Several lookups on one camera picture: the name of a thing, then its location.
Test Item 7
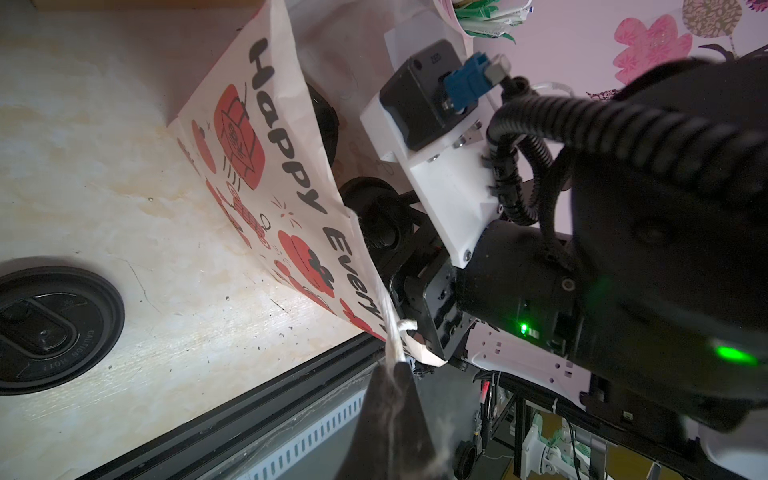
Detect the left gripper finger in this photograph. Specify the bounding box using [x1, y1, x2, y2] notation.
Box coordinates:
[336, 362, 450, 480]

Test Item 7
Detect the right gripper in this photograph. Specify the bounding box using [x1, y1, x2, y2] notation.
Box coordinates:
[371, 207, 473, 362]

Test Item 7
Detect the white red paper bag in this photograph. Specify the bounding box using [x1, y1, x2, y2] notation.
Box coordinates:
[170, 1, 410, 339]

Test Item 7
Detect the black cup lid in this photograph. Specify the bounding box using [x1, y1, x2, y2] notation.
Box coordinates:
[307, 83, 340, 167]
[340, 177, 413, 252]

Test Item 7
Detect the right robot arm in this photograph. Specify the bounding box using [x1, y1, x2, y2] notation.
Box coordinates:
[343, 41, 767, 479]

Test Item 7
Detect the stack of black lids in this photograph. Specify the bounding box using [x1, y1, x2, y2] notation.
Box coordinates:
[1, 266, 125, 396]

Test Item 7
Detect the white cable duct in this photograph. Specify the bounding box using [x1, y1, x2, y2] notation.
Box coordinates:
[236, 389, 366, 480]

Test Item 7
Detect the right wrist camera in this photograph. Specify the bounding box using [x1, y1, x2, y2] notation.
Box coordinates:
[379, 40, 477, 151]

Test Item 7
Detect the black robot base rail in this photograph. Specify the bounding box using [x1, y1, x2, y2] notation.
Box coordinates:
[82, 333, 384, 479]

